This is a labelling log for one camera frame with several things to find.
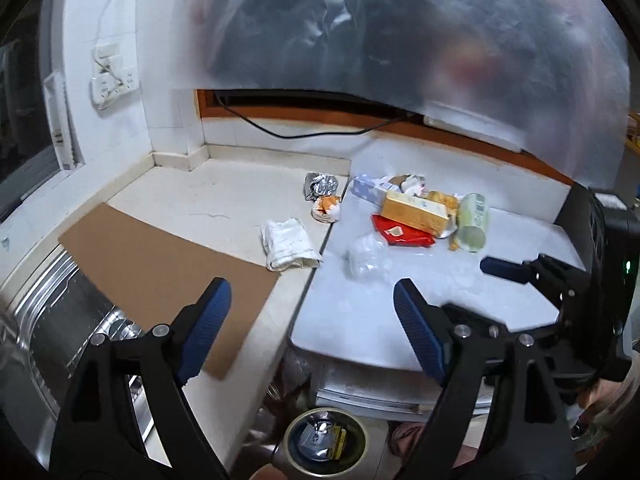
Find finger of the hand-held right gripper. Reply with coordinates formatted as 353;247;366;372
480;255;591;306

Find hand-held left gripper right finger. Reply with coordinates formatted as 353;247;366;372
393;278;586;480

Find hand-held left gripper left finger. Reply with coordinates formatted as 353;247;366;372
50;277;233;480

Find clear plastic bag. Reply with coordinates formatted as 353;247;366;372
347;232;396;281

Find round trash bin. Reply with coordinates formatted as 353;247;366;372
282;407;368;476

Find blue white tissue box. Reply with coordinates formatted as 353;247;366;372
350;174;401;206

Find person's right hand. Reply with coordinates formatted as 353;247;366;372
580;377;628;413

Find stack of white boards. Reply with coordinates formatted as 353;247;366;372
312;360;481;421

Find brown cardboard sheet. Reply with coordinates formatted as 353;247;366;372
57;202;283;381

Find orange snack wrapper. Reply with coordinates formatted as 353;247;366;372
425;190;461;212

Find red packet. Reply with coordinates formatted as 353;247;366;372
371;214;436;248

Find yellow box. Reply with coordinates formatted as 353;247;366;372
382;190;451;237

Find white folded cloth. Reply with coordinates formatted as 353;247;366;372
260;217;323;273

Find steel sink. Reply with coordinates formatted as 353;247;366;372
0;247;156;461

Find crumpled foil ball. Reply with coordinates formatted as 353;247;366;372
303;171;341;201

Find brown wooden ledge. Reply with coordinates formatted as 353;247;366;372
196;89;576;186

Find translucent plastic sheet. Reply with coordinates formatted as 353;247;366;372
172;0;631;186

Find window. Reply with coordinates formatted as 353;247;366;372
0;0;86;221

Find black cable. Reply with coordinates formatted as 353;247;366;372
215;91;416;139

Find white wall socket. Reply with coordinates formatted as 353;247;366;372
90;45;138;111

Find white cable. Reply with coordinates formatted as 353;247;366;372
96;0;126;47

